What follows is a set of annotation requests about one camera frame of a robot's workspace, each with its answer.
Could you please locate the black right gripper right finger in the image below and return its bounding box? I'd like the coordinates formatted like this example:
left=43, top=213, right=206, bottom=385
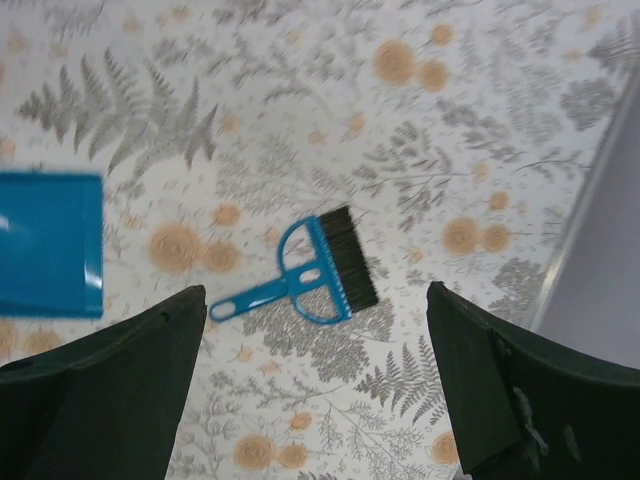
left=427, top=282, right=639, bottom=479

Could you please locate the blue plastic dustpan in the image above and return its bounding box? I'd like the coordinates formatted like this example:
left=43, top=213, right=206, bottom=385
left=1, top=171, right=103, bottom=318

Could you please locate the blue hand brush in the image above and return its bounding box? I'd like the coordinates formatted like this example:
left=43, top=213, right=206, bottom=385
left=209, top=206, right=380, bottom=325

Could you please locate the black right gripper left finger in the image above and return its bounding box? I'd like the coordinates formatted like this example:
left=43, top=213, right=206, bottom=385
left=1, top=286, right=206, bottom=479

